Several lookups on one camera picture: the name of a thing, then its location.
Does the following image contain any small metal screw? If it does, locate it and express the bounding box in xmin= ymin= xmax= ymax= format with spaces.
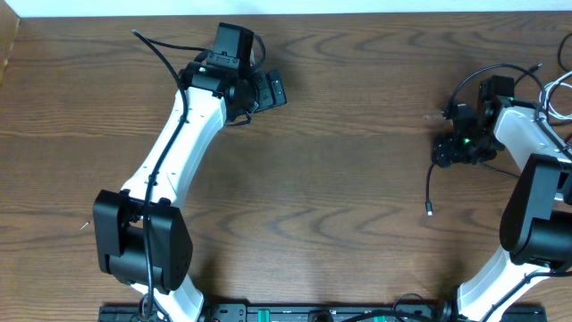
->
xmin=80 ymin=221 xmax=90 ymax=231

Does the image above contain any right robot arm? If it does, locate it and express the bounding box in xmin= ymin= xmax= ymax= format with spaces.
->
xmin=431 ymin=75 xmax=571 ymax=321

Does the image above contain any white usb cable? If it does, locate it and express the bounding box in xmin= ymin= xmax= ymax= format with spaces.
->
xmin=538 ymin=70 xmax=572 ymax=122

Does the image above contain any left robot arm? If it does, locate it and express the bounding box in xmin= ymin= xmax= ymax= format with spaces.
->
xmin=93 ymin=22 xmax=287 ymax=321

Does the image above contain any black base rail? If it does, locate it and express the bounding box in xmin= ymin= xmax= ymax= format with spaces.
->
xmin=97 ymin=301 xmax=548 ymax=322

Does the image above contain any cardboard panel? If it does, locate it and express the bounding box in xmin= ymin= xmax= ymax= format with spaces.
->
xmin=0 ymin=0 xmax=21 ymax=80

